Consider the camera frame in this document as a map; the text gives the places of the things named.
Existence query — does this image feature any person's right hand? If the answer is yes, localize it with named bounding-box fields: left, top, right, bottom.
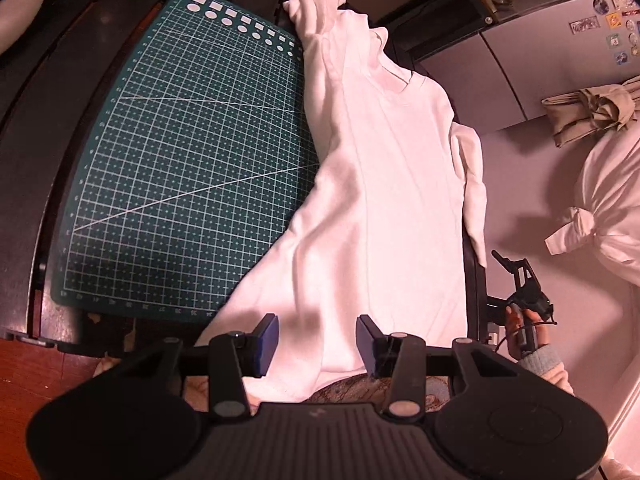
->
left=503, top=306, right=526, bottom=357

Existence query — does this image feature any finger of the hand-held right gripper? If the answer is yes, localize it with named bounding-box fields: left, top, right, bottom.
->
left=492, top=249, right=539, bottom=294

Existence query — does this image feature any group of fridge magnets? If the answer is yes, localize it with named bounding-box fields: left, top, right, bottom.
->
left=567, top=0, right=640, bottom=67

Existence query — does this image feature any grey refrigerator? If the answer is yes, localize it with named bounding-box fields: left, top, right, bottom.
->
left=416, top=0, right=640, bottom=134

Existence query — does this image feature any white curtain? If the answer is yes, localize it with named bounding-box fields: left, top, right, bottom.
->
left=544, top=134, right=640, bottom=287

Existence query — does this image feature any green cutting mat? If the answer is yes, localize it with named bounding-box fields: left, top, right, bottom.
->
left=51, top=0, right=322, bottom=322

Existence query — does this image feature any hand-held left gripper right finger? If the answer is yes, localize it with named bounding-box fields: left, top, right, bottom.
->
left=356, top=315, right=527, bottom=425

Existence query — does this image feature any person's right forearm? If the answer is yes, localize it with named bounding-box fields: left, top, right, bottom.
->
left=517, top=344, right=577, bottom=397

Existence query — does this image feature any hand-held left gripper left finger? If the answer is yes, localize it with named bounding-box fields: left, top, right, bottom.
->
left=106, top=314, right=280, bottom=422

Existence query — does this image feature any white t-shirt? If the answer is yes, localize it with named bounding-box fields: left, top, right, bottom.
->
left=194, top=0, right=489, bottom=404

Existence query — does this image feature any beige knotted cloth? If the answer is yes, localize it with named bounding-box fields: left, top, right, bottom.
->
left=541, top=75, right=640, bottom=149

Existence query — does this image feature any person's patterned clothing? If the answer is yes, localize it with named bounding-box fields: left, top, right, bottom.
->
left=184, top=374, right=457, bottom=412

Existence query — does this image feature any black metal desk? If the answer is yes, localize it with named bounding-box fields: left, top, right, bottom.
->
left=320, top=0, right=502, bottom=63

